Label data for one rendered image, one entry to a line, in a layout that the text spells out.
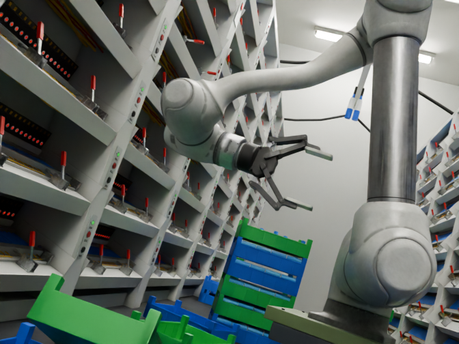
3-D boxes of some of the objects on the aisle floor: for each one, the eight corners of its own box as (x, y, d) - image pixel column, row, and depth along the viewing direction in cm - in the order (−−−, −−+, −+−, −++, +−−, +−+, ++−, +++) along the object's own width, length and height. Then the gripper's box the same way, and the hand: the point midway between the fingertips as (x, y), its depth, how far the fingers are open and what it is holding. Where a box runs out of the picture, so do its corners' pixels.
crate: (177, 338, 167) (184, 314, 168) (229, 361, 157) (237, 336, 159) (122, 338, 141) (132, 310, 143) (180, 365, 131) (190, 335, 133)
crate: (234, 346, 189) (240, 325, 190) (207, 345, 172) (214, 322, 173) (172, 319, 205) (179, 299, 206) (142, 316, 188) (149, 295, 189)
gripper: (218, 195, 121) (302, 226, 115) (258, 106, 127) (341, 131, 120) (225, 203, 128) (304, 234, 121) (262, 119, 134) (340, 143, 127)
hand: (317, 181), depth 121 cm, fingers open, 13 cm apart
